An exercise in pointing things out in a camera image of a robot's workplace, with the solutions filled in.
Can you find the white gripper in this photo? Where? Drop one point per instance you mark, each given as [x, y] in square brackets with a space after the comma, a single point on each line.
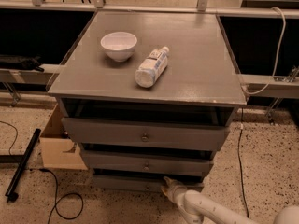
[175, 190]

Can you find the grey bottom drawer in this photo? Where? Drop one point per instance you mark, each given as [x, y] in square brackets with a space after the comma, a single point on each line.
[142, 183]

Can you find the grey drawer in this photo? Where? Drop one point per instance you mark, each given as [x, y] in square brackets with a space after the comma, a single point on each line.
[145, 163]
[143, 134]
[142, 183]

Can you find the grey middle drawer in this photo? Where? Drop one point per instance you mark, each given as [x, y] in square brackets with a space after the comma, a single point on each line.
[145, 163]

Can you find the grey top drawer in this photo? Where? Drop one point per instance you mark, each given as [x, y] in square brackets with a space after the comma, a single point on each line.
[143, 134]

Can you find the grey wooden drawer cabinet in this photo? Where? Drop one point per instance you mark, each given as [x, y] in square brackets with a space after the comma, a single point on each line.
[199, 86]

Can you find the brown cardboard box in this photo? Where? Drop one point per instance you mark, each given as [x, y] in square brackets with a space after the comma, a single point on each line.
[57, 150]

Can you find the white plastic bottle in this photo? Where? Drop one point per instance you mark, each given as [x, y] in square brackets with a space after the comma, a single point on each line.
[152, 67]

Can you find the white ceramic bowl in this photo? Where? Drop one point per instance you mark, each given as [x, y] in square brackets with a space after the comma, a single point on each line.
[119, 46]

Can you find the black metal bar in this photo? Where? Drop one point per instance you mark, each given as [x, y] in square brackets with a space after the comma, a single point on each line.
[11, 193]

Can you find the black cloth on rail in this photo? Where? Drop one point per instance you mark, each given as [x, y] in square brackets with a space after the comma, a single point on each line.
[20, 63]

